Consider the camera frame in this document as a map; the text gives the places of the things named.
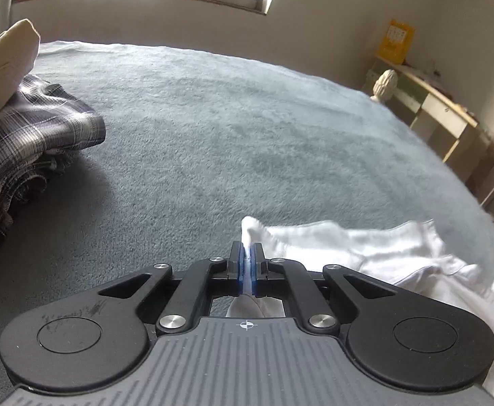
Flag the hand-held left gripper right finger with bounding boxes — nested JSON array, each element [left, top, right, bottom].
[[249, 242, 395, 336]]

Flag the khaki garment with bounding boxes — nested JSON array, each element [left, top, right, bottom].
[[0, 19, 41, 133]]

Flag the dark plaid shirt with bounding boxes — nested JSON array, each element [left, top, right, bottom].
[[0, 74, 107, 279]]

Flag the carved bedpost finial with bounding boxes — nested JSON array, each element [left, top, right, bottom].
[[370, 69, 400, 103]]

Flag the yellow box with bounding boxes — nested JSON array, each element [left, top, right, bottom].
[[376, 19, 417, 65]]

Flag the white button-up shirt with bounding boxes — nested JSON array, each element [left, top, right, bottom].
[[226, 216, 494, 402]]

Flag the cream wooden desk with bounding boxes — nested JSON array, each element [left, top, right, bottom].
[[365, 53, 494, 180]]

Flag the grey bed blanket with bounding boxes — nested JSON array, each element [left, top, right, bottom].
[[0, 40, 494, 406]]

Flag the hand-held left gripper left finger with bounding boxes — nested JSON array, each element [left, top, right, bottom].
[[98, 240, 245, 336]]

